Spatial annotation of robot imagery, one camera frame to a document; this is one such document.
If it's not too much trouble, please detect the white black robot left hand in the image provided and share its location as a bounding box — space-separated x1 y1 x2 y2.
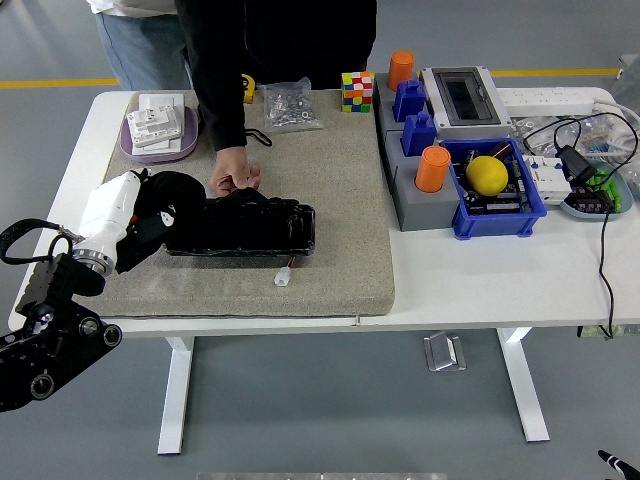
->
74 168 176 261

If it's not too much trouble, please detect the green terminal block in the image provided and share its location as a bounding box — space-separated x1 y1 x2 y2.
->
584 168 624 214

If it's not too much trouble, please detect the clear bag of blue parts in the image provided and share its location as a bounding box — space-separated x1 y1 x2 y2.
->
554 117 626 156

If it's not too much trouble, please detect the blue plastic bin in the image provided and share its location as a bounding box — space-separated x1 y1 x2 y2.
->
439 137 549 240

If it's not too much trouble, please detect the glossy black panel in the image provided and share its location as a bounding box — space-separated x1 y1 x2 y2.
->
164 188 317 259

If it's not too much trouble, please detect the orange cylinder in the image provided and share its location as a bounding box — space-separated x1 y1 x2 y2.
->
414 145 452 194
387 49 416 93

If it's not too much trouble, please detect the person in light jeans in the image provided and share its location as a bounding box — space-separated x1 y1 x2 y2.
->
85 0 194 92

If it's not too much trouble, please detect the white wire connector plug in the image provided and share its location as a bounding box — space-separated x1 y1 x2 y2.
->
274 255 297 288

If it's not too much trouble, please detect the white circuit breaker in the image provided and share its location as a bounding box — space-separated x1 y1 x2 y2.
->
522 153 572 206

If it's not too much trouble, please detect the multicolour puzzle cube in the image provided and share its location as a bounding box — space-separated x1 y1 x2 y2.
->
341 71 376 113

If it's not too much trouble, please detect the person's hand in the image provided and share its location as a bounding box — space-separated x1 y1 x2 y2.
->
208 145 262 197

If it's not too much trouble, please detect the white ribbed switch module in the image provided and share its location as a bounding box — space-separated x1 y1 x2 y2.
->
126 106 185 149

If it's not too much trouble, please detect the clear bag of screws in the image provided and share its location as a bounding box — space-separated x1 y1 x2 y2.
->
257 77 325 134

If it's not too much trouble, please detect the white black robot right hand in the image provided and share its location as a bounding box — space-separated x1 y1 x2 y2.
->
597 448 640 480

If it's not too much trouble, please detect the white power strip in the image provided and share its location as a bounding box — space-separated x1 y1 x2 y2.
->
494 87 596 119

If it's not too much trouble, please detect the purple tray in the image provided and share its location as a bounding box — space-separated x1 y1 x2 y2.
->
119 104 201 164

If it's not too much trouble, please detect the flat white switch plate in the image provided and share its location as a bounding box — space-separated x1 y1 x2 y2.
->
130 135 184 153
138 93 186 114

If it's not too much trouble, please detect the grey block holder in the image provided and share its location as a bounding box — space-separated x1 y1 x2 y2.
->
384 130 462 232
373 73 437 144

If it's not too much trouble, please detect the silver metal bracket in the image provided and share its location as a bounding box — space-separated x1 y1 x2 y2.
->
423 330 468 374

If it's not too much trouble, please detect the black power adapter with cord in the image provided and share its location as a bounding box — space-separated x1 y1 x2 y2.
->
523 110 640 340

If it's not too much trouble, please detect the white cable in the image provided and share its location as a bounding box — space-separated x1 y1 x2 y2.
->
592 97 640 151

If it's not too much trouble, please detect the white table leg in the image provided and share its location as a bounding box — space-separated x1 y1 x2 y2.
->
157 335 196 456
496 327 551 444

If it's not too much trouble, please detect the black circuit board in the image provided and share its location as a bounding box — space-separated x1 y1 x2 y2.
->
459 149 532 215

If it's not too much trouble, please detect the grey-brown mat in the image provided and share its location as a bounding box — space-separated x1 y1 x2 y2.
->
92 88 396 319

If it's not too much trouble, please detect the black terminal block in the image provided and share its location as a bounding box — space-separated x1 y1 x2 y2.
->
569 185 616 215

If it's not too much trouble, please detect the grey electrical enclosure box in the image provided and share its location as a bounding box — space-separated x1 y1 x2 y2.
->
419 66 514 141

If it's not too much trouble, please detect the yellow lemon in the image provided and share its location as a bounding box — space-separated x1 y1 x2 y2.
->
465 155 510 197

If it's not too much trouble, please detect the blue plastic block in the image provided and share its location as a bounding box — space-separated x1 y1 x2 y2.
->
392 78 428 124
401 110 439 158

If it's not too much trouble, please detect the black rag with red tag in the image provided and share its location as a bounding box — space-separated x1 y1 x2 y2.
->
115 169 208 275

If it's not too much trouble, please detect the light blue dish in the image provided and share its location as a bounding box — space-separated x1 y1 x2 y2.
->
558 159 635 222

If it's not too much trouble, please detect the clear bag of washers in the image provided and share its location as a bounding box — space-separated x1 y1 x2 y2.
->
509 115 561 156

